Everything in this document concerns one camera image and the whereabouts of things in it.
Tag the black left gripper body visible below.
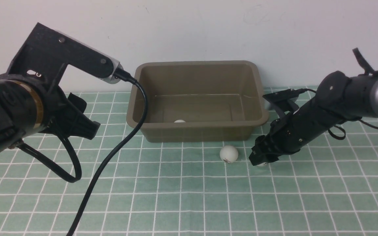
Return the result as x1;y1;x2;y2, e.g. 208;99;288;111
38;84;69;138

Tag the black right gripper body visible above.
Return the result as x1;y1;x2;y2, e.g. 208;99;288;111
255;113;311;156

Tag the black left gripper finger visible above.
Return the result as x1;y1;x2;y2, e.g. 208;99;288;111
67;93;87;115
66;113;100;140

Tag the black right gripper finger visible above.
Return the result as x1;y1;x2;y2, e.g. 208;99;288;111
249;147;266;166
266;153;279;163

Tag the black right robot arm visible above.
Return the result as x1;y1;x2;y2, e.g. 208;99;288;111
249;71;378;166

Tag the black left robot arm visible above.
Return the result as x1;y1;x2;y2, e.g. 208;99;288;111
0;74;100;153

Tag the green checkered tablecloth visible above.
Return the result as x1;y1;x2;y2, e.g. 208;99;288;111
0;92;378;236

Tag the brown plastic storage bin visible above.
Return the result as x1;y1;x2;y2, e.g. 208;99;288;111
135;60;270;143

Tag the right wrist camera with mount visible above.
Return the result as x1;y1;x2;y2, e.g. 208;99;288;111
263;88;307;118

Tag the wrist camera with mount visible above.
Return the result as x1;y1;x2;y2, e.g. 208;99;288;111
263;88;307;118
7;23;122;86

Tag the black right camera cable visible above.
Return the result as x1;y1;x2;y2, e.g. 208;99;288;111
294;48;378;140

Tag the black camera cable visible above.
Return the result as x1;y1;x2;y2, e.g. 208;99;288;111
18;67;148;236
294;48;378;140

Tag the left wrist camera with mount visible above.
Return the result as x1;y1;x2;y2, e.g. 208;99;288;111
7;23;122;86

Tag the black left camera cable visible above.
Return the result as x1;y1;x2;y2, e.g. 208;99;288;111
18;67;148;236

